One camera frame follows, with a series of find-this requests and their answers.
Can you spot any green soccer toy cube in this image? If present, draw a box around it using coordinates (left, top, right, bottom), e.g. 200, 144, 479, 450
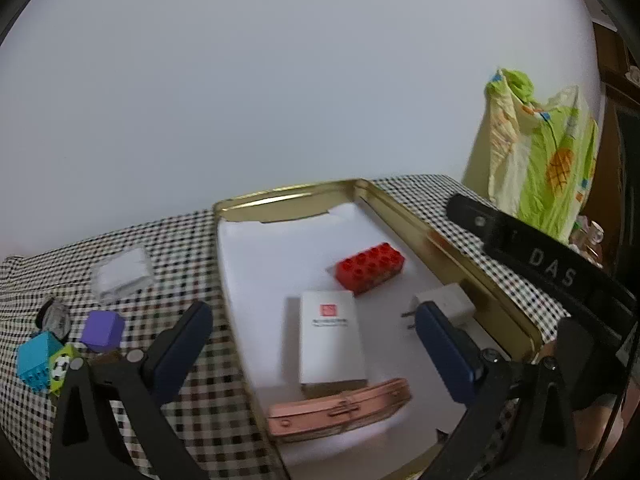
49, 344, 79, 396

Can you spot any white power adapter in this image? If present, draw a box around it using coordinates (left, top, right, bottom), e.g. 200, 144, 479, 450
401, 283, 476, 327

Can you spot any blue toy brick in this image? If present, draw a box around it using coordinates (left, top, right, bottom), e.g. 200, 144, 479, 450
16, 332, 62, 392

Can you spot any purple cube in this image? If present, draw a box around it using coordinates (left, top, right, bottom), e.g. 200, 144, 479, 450
80, 310, 125, 352

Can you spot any grey foil packet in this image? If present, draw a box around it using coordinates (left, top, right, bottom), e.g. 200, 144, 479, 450
29, 297, 72, 344

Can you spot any white card box red logo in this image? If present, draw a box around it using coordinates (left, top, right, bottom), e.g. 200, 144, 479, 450
298, 290, 368, 398

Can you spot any red toy brick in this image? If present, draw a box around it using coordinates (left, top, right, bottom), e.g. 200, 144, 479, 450
334, 243, 406, 296

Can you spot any pink card deck box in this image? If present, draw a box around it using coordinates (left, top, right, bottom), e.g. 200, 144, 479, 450
267, 378, 412, 442

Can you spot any brown folding comb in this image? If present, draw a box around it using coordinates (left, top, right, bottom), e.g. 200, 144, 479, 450
90, 350, 122, 366

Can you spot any person right hand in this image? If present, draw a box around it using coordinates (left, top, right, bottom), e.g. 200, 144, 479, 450
537, 343, 626, 453

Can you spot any clutter on side table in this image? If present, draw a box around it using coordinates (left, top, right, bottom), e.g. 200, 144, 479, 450
568, 216, 604, 269

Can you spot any brown wooden cabinet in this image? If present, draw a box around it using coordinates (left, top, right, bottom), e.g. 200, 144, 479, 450
584, 23, 639, 272

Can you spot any white paper liner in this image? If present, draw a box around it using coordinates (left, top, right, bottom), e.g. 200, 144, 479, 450
218, 203, 487, 479

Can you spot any checkered tablecloth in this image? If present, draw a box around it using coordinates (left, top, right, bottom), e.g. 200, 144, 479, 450
1, 174, 568, 479

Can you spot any green yellow hanging cloth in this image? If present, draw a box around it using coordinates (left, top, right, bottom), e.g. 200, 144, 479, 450
463, 68, 600, 243

